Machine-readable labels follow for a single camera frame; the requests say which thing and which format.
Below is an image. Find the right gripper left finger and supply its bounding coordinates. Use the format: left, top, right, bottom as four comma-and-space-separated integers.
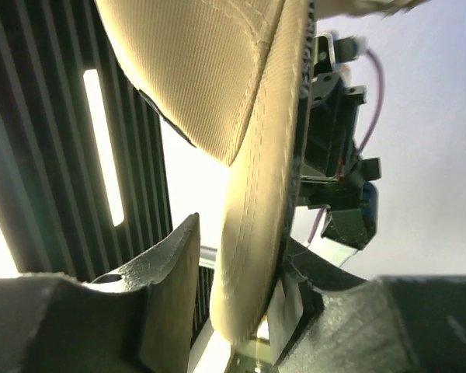
0, 214, 200, 372

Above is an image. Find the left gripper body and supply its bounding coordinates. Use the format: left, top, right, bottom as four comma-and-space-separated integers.
297, 72, 381, 250

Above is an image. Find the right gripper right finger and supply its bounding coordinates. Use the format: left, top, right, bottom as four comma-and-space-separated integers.
270, 240, 466, 372

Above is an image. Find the beige cap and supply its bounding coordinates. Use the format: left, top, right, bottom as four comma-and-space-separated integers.
96, 1, 315, 345

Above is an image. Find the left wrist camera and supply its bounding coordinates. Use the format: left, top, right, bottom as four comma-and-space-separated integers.
314, 32, 368, 76

